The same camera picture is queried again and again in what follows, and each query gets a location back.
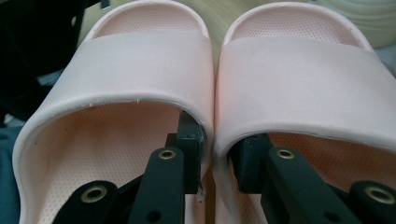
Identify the pink slide slipper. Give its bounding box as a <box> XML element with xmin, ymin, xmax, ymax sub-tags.
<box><xmin>12</xmin><ymin>0</ymin><xmax>216</xmax><ymax>224</ymax></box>
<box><xmin>213</xmin><ymin>1</ymin><xmax>396</xmax><ymax>224</ymax></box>

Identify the cream perforated clog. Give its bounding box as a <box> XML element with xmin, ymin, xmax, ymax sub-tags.
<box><xmin>314</xmin><ymin>0</ymin><xmax>396</xmax><ymax>49</ymax></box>

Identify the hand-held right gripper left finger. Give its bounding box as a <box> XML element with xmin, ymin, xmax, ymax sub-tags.
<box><xmin>164</xmin><ymin>110</ymin><xmax>205</xmax><ymax>195</ymax></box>

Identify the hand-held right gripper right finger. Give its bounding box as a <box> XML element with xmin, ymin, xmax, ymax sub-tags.
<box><xmin>229</xmin><ymin>133</ymin><xmax>275</xmax><ymax>194</ymax></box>

